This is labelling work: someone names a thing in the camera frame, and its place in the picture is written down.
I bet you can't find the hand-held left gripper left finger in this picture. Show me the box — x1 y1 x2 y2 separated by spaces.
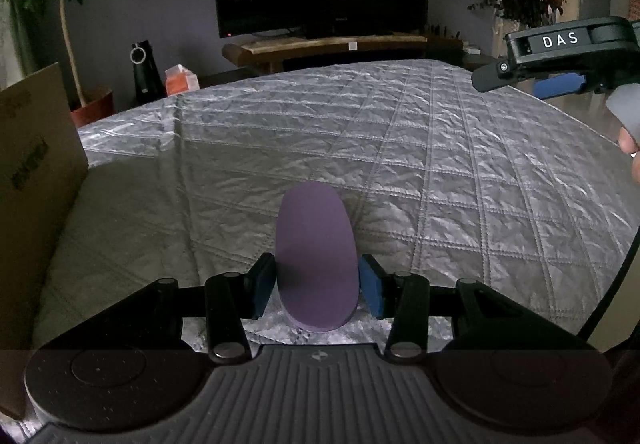
52 254 277 365

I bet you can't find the orange tissue box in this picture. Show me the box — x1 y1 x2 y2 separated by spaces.
164 65 202 98

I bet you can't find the black device with ring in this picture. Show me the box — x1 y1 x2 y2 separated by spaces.
130 40 166 101

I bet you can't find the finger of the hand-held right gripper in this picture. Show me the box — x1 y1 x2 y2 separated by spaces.
532 72 589 100
470 58 532 93

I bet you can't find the terracotta plant pot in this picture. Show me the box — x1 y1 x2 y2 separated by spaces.
69 88 117 128

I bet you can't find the wooden television bench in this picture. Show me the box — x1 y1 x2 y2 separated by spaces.
222 34 429 76

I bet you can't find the silver quilted desktop cover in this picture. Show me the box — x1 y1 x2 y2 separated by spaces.
15 57 640 444

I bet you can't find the dark low cabinet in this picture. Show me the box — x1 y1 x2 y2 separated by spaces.
461 46 502 71

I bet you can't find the person's right hand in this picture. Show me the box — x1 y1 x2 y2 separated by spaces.
617 123 640 197

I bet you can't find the purple oval pad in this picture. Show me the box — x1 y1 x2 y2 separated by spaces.
274 182 360 333

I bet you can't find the brown cardboard box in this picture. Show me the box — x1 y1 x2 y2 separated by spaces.
0 62 90 419

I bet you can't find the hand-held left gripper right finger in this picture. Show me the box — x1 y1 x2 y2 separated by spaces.
357 254 591 365

